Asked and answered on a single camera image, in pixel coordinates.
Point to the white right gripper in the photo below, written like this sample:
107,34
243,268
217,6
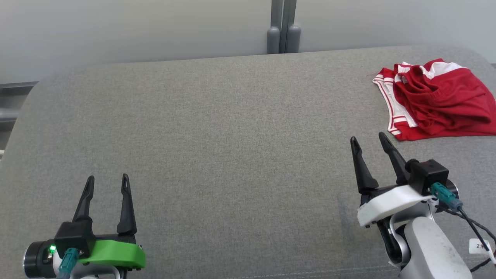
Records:
391,203

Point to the red jersey with number print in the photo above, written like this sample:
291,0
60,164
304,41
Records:
395,116

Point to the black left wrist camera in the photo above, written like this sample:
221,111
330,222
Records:
58,252

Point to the red shorts with white stripe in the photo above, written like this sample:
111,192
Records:
445,100

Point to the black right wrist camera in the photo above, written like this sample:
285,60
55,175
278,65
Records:
428,176

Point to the grey partition base frame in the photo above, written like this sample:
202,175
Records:
15,100

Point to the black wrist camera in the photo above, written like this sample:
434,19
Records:
428,176
58,252

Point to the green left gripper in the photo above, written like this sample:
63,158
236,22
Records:
116,254

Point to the grey partition post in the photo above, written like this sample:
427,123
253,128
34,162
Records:
274,27
292,27

